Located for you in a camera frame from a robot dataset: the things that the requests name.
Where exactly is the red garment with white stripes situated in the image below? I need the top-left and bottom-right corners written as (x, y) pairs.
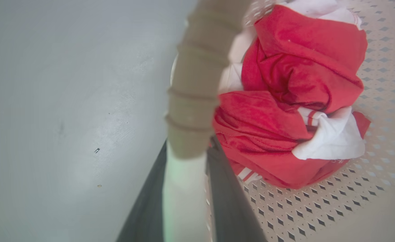
top-left (212, 5), bottom-right (371, 190)

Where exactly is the white perforated laundry basket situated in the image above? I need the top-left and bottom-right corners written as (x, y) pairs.
top-left (161, 0), bottom-right (395, 242)

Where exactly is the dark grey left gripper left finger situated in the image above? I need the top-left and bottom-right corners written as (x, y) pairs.
top-left (116, 140), bottom-right (168, 242)

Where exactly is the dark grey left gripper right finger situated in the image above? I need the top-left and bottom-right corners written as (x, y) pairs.
top-left (206, 135), bottom-right (268, 242)

